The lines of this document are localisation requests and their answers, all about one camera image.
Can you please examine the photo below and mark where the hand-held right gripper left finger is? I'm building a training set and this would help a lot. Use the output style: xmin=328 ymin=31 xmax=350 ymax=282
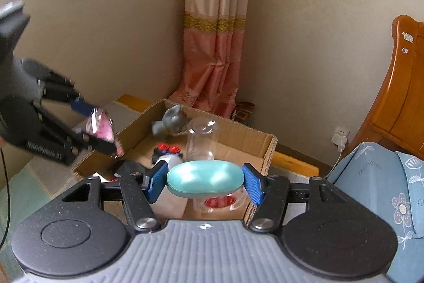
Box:
xmin=60 ymin=161 xmax=168 ymax=232

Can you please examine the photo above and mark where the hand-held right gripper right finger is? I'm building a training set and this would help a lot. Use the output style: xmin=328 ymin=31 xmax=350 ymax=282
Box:
xmin=241 ymin=163 xmax=338 ymax=232

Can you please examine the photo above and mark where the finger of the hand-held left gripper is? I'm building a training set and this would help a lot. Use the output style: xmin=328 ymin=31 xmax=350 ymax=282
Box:
xmin=21 ymin=58 xmax=96 ymax=115
xmin=32 ymin=103 xmax=119 ymax=156

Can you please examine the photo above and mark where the pink packet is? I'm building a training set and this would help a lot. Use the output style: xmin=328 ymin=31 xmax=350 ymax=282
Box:
xmin=84 ymin=107 xmax=125 ymax=158

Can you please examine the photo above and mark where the red black toy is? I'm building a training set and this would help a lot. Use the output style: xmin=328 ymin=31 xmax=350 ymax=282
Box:
xmin=152 ymin=143 xmax=184 ymax=167

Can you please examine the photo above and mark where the cardboard box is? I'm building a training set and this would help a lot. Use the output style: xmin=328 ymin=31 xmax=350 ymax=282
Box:
xmin=71 ymin=98 xmax=278 ymax=220

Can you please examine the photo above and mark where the teal oval case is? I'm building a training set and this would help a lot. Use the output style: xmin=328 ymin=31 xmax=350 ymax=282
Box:
xmin=166 ymin=160 xmax=246 ymax=197

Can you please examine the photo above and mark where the dark grey object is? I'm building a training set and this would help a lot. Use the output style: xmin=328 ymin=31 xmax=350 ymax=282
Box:
xmin=114 ymin=160 xmax=148 ymax=182

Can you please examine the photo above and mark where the clear container with red contents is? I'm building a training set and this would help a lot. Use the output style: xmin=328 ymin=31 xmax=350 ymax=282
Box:
xmin=194 ymin=185 xmax=250 ymax=214

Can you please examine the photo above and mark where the clear plastic jar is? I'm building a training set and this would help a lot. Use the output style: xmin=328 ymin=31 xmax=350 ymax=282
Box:
xmin=185 ymin=117 xmax=220 ymax=162

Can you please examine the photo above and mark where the grey plush toy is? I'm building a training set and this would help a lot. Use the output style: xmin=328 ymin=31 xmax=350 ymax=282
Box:
xmin=152 ymin=105 xmax=190 ymax=137

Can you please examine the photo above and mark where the blue floral pillow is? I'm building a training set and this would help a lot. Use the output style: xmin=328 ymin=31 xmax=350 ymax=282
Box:
xmin=326 ymin=142 xmax=424 ymax=283

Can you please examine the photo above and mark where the pink curtain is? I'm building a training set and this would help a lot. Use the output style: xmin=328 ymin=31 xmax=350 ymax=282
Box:
xmin=170 ymin=0 xmax=254 ymax=119

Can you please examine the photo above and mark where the wooden headboard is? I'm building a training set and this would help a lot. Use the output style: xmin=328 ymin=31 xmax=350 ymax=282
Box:
xmin=348 ymin=15 xmax=424 ymax=154

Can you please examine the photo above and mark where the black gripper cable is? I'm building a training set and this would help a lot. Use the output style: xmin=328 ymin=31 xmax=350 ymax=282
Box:
xmin=0 ymin=149 xmax=10 ymax=245

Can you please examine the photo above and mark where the white charger with cable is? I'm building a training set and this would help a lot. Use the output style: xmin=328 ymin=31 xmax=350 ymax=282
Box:
xmin=325 ymin=134 xmax=348 ymax=178

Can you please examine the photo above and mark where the white wall socket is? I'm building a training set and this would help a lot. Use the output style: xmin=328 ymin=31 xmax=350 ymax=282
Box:
xmin=331 ymin=126 xmax=350 ymax=142

